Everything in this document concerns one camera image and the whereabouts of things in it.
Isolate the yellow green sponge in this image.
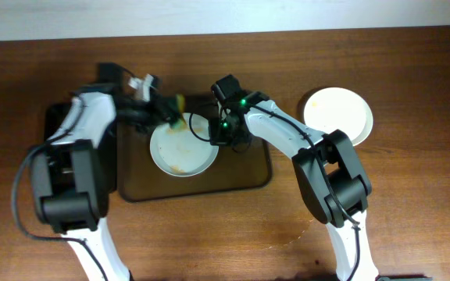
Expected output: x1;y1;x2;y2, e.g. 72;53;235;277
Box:
168;94;187;130

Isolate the light green top plate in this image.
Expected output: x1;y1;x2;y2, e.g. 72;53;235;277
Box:
149;112;219;177

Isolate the pale green plate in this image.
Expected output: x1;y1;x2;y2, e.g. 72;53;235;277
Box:
302;87;368;142

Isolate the pink white plate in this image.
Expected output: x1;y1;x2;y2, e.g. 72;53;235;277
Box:
352;104;373;147

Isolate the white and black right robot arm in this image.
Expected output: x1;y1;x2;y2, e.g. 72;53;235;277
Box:
213;90;379;280

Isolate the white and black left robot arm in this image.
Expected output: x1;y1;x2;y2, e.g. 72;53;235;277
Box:
30;92;185;280

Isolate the small black tray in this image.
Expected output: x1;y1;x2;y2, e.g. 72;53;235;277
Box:
43;101;119;194

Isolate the dark object at bottom edge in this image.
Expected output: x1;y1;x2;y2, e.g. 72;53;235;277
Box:
376;276;433;281

